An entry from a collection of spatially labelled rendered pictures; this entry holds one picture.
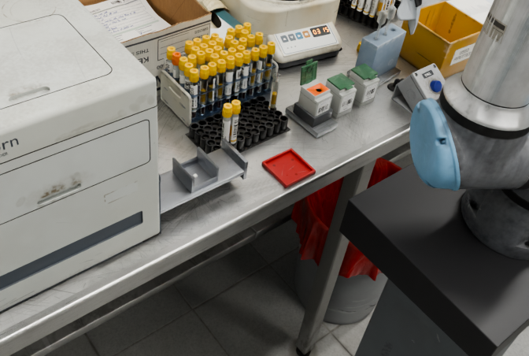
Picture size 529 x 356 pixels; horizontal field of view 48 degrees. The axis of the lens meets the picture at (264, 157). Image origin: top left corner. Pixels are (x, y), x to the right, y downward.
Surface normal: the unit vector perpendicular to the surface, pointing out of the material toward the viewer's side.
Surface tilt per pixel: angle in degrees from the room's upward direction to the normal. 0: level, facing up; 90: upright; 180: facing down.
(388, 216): 4
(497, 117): 44
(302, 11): 90
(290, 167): 0
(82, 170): 90
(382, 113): 0
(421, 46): 90
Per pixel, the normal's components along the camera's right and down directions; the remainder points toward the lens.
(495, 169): 0.18, 0.65
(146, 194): 0.62, 0.59
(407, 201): 0.15, -0.68
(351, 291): -0.03, 0.74
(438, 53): -0.81, 0.34
